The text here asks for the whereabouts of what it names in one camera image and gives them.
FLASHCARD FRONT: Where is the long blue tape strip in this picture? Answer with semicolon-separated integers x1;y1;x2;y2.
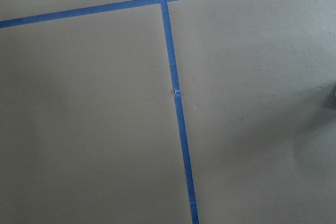
160;0;200;223

